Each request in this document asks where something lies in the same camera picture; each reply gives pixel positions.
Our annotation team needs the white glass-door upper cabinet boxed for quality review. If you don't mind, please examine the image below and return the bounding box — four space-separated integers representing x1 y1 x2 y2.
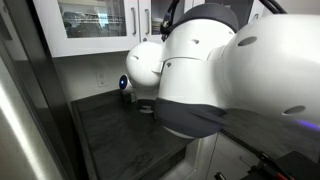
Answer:
32 0 268 58

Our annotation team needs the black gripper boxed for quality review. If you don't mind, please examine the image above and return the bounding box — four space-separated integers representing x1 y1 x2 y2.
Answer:
137 98 157 109

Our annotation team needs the silver cabinet door handle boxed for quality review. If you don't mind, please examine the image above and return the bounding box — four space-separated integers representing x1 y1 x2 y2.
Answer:
130 6 138 37
144 7 151 36

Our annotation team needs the black clamp orange handle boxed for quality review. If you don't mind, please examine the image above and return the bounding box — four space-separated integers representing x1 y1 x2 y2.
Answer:
245 150 296 180

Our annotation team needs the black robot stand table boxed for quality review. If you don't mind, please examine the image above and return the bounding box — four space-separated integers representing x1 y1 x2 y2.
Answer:
239 150 320 180

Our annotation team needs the white wall outlet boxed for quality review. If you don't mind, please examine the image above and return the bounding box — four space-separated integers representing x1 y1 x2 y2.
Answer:
96 71 109 88

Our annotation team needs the white lower cabinet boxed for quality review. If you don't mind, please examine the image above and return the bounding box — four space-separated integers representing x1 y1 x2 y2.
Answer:
159 132 265 180

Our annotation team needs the stainless steel refrigerator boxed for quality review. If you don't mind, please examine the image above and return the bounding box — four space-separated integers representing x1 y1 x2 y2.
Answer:
0 0 83 180

